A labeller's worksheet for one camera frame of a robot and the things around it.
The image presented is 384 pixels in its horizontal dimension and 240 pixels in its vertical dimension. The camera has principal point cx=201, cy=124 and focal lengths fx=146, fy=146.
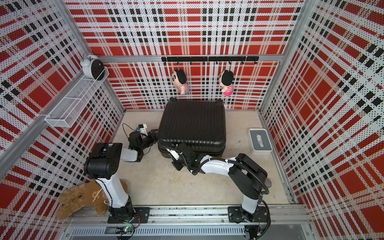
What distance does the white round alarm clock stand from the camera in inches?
30.7

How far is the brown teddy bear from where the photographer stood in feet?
2.33

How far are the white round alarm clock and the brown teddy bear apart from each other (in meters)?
0.59

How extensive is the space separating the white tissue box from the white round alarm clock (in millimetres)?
1003

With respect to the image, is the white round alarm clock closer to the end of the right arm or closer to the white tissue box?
the end of the right arm

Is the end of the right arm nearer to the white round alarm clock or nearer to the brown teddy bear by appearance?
the brown teddy bear

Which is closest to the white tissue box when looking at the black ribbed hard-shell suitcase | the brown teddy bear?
the black ribbed hard-shell suitcase
